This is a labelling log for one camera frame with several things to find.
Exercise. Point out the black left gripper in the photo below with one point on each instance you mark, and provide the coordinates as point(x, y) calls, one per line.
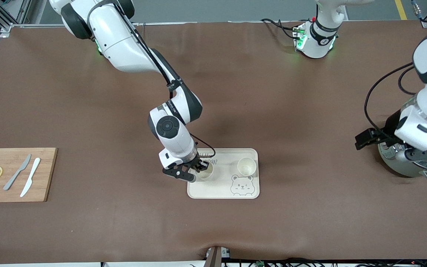
point(381, 136)

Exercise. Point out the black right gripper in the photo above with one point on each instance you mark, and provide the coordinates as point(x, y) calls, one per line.
point(198, 162)

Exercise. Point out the white plastic cup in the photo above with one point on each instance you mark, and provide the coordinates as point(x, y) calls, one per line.
point(206, 176)
point(246, 167)

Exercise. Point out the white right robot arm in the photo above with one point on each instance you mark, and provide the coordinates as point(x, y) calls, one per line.
point(124, 44)

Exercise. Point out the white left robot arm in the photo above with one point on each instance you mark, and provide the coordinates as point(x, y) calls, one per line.
point(315, 44)

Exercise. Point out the cream tray with bear print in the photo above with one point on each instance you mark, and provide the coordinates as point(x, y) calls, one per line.
point(221, 189)

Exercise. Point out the grey-green electric cooking pot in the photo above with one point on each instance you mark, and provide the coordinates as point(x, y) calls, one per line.
point(399, 167)

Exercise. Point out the brown table mat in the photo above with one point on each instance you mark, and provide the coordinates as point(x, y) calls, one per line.
point(272, 92)

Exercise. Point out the bamboo cutting board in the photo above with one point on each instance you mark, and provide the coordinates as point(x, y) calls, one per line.
point(46, 174)

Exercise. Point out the white plastic knife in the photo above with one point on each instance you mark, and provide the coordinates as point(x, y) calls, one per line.
point(31, 176)

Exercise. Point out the grey plastic knife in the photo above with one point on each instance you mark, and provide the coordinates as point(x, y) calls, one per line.
point(17, 172)

